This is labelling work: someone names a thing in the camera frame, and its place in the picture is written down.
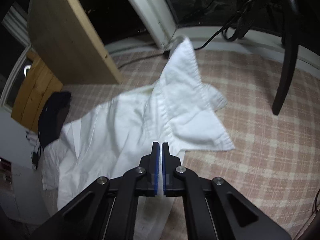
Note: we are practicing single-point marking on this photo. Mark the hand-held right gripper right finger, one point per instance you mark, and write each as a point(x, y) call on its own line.
point(167, 170)

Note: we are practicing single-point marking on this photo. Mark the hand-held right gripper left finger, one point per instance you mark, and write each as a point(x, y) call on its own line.
point(157, 170)

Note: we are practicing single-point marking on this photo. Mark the white shirt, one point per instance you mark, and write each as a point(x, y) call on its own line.
point(175, 100)

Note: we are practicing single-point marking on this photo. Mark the plaid woven mat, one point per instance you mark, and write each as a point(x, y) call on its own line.
point(262, 142)

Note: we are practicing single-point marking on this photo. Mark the folded navy garment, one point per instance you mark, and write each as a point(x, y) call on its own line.
point(50, 122)

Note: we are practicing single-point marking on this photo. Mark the white power strip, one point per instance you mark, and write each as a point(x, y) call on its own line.
point(32, 140)

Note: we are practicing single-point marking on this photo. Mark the pine plank headboard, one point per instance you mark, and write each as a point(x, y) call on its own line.
point(35, 92)

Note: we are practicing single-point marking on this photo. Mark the light wooden board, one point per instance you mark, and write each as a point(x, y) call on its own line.
point(67, 35)

